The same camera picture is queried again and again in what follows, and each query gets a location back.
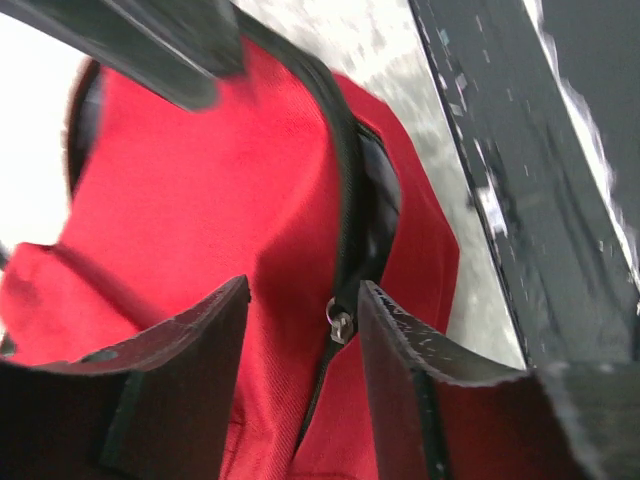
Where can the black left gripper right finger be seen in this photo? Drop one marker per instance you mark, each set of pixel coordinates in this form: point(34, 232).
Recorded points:
point(441, 411)

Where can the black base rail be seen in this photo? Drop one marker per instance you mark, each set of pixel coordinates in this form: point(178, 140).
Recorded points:
point(568, 285)

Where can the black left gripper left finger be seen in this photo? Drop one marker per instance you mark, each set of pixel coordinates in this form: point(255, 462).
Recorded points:
point(155, 406)

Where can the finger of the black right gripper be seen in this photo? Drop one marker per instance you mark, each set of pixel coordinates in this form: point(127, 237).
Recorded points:
point(177, 49)

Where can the red backpack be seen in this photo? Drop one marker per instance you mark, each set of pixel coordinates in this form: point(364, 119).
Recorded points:
point(298, 180)

